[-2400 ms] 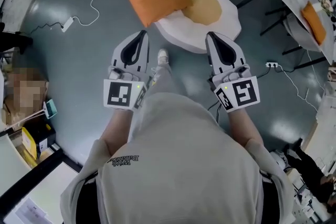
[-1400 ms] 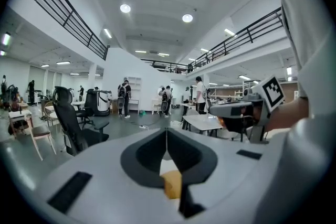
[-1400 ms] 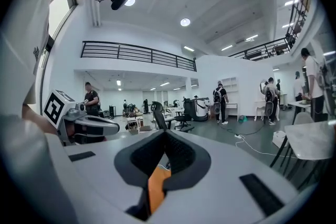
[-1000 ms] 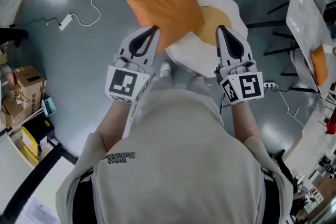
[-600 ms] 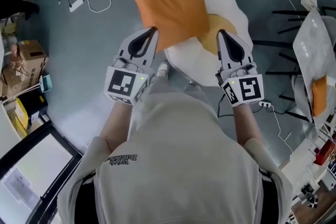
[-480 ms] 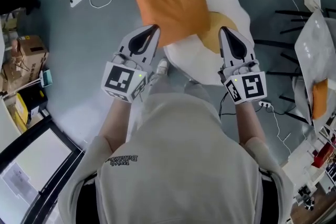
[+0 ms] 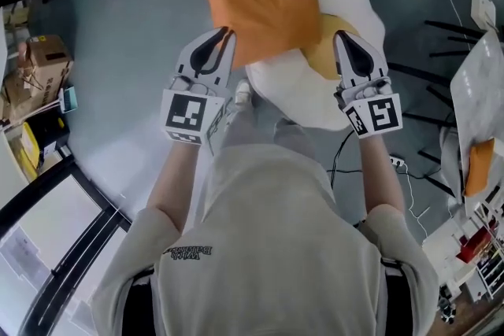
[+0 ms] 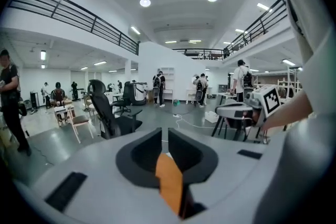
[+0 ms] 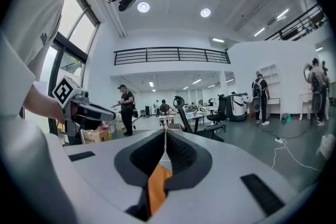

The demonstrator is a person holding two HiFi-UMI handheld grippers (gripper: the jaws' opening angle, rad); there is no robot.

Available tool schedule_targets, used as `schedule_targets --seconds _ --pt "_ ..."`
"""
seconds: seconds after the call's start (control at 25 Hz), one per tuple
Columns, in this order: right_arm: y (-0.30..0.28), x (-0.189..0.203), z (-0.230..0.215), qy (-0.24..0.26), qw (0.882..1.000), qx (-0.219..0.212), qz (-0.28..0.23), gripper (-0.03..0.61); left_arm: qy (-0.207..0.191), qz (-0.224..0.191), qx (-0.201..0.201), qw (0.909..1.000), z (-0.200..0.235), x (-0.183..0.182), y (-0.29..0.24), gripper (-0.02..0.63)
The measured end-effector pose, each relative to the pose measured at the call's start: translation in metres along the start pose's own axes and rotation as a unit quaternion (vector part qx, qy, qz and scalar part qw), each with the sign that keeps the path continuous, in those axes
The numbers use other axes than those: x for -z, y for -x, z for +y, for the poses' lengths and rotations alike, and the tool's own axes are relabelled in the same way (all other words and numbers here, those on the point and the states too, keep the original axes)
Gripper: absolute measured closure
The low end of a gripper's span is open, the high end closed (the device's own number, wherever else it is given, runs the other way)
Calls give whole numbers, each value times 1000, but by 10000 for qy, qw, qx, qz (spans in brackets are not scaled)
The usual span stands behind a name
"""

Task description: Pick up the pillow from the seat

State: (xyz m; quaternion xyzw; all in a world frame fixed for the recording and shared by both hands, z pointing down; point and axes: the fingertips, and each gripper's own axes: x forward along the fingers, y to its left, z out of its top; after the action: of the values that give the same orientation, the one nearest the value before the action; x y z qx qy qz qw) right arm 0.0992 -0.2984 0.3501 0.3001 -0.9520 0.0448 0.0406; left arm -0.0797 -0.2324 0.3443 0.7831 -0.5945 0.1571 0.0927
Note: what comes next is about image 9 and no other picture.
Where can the green bag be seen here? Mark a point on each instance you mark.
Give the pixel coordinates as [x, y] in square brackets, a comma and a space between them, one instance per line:
[287, 116]

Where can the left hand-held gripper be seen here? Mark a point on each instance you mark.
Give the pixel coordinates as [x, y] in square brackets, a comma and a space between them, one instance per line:
[65, 91]

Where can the black office chair with headrest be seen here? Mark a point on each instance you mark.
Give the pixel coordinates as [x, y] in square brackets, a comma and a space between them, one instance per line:
[182, 112]

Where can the large glass window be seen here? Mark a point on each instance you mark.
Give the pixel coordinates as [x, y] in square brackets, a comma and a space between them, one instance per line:
[73, 42]

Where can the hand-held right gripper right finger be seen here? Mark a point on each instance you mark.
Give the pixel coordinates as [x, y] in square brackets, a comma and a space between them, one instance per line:
[189, 162]

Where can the white wheeled robot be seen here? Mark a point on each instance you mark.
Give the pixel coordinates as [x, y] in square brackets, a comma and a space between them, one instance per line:
[236, 107]

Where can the black head-worn camera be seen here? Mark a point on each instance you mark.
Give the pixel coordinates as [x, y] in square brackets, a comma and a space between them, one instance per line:
[130, 0]

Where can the person's white shirt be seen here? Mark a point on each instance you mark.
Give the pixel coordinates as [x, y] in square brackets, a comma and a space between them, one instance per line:
[29, 21]

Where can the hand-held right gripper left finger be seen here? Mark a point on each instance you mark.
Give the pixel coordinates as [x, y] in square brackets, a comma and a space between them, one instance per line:
[141, 152]

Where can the white wall shelf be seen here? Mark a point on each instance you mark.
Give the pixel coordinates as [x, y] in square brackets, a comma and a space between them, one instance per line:
[271, 74]

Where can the cardboard box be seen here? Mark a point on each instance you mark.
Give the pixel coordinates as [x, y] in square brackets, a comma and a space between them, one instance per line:
[95, 136]

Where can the white dressing table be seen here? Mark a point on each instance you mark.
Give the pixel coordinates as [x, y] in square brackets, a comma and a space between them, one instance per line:
[305, 105]

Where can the person's left forearm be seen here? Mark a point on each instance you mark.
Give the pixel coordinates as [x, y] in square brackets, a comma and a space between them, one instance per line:
[43, 105]

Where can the black balcony railing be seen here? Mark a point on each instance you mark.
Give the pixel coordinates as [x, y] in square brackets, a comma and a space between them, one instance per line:
[299, 25]
[172, 55]

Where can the white work table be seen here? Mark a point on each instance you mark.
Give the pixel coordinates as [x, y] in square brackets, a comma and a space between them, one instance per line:
[193, 114]

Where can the white desk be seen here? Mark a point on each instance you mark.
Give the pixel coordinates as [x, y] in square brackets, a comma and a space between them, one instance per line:
[274, 106]

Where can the round ceiling light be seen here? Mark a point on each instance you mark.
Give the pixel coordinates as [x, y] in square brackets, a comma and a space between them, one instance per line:
[143, 7]
[205, 12]

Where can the white power strip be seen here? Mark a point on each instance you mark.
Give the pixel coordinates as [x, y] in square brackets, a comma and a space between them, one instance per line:
[280, 140]

